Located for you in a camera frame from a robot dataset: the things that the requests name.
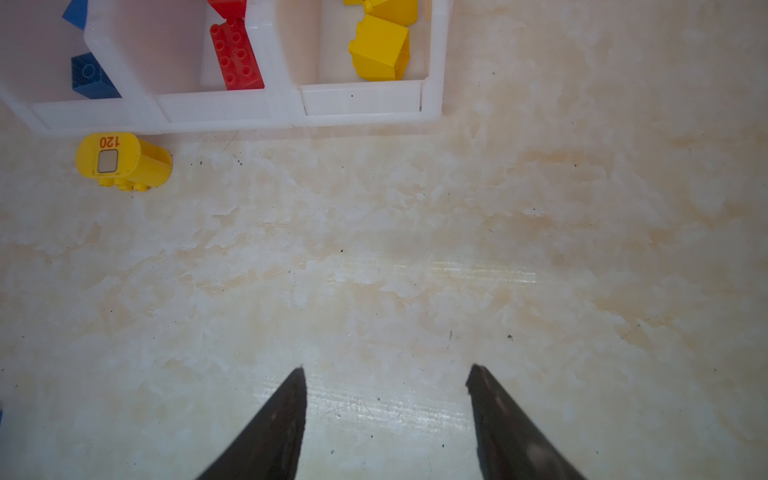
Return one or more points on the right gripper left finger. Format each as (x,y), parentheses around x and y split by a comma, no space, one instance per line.
(269,446)

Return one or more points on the white bin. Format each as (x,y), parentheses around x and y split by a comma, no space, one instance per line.
(322,86)
(161,59)
(37,46)

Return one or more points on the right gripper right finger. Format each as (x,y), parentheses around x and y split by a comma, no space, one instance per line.
(509,444)

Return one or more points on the red small lego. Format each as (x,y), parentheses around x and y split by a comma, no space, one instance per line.
(229,9)

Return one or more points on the blue lego small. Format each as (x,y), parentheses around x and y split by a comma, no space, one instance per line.
(90,80)

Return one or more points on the yellow lego small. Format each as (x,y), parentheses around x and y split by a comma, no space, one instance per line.
(400,12)

